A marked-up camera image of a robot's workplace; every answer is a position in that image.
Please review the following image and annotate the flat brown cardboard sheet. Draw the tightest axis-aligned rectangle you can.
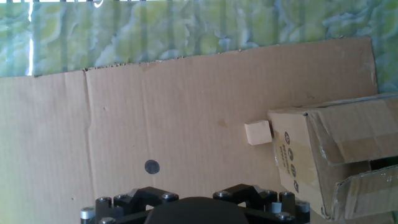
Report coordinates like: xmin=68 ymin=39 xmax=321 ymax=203
xmin=0 ymin=36 xmax=379 ymax=224

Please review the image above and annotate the brown cardboard box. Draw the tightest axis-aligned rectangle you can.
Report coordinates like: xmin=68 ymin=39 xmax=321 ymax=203
xmin=267 ymin=92 xmax=398 ymax=222

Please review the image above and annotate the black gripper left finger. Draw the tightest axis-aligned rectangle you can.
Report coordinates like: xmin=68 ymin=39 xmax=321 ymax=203
xmin=80 ymin=186 xmax=180 ymax=224

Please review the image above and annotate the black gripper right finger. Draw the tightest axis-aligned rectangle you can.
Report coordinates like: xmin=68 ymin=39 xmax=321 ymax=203
xmin=213 ymin=183 xmax=312 ymax=224

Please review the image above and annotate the small wooden block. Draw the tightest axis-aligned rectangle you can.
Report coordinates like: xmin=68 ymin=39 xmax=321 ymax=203
xmin=244 ymin=119 xmax=274 ymax=146

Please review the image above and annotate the green marble pattern mat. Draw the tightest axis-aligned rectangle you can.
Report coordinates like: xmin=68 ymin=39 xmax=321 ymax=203
xmin=0 ymin=0 xmax=398 ymax=94

